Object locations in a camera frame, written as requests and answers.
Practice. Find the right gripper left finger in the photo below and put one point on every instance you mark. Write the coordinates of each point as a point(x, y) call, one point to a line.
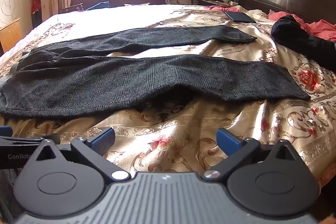
point(58, 181)

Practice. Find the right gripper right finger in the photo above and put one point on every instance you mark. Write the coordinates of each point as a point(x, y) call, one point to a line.
point(268, 180)

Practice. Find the dark grey knit pants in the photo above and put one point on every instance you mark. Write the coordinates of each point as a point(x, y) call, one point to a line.
point(94, 75)

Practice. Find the floral satin bedspread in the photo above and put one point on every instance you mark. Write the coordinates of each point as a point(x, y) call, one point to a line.
point(179, 136)

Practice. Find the wooden desk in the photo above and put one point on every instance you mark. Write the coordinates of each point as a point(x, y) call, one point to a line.
point(10, 34)

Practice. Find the black garment on bed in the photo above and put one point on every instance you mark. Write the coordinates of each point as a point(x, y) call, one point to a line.
point(287, 32)

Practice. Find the pink crumpled cloth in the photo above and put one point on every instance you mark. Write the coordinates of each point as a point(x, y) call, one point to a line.
point(321, 29)

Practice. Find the black tablet on bed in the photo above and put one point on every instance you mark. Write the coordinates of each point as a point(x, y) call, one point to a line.
point(239, 17)

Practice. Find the blue object by bench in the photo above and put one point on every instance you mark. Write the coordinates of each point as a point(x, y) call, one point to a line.
point(100, 5)

